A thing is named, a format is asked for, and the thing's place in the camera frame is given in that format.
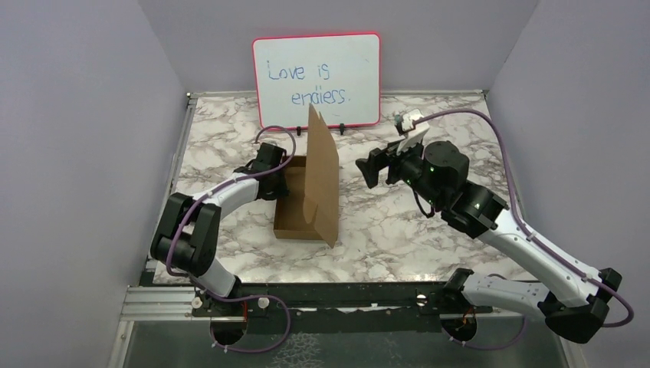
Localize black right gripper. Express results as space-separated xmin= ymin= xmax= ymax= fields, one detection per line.
xmin=356 ymin=133 xmax=444 ymax=209

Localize brown cardboard box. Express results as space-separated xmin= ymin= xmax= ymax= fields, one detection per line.
xmin=273 ymin=106 xmax=340 ymax=248

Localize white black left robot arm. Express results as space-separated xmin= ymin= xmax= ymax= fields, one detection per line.
xmin=149 ymin=143 xmax=294 ymax=315

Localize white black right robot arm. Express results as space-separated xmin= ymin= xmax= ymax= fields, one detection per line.
xmin=356 ymin=141 xmax=622 ymax=343

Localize black whiteboard stand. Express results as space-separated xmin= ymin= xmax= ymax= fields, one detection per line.
xmin=295 ymin=123 xmax=346 ymax=136

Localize pink framed whiteboard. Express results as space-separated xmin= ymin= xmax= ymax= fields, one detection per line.
xmin=251 ymin=32 xmax=382 ymax=129

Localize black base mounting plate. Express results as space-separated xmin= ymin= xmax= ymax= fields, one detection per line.
xmin=186 ymin=281 xmax=492 ymax=334

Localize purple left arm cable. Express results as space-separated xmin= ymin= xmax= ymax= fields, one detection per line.
xmin=165 ymin=125 xmax=298 ymax=354

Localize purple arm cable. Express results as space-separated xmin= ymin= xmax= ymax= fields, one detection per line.
xmin=416 ymin=108 xmax=635 ymax=352
xmin=165 ymin=125 xmax=298 ymax=354

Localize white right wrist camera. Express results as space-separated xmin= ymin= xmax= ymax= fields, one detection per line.
xmin=395 ymin=109 xmax=429 ymax=155

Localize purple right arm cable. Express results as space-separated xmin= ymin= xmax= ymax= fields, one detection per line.
xmin=416 ymin=108 xmax=635 ymax=352

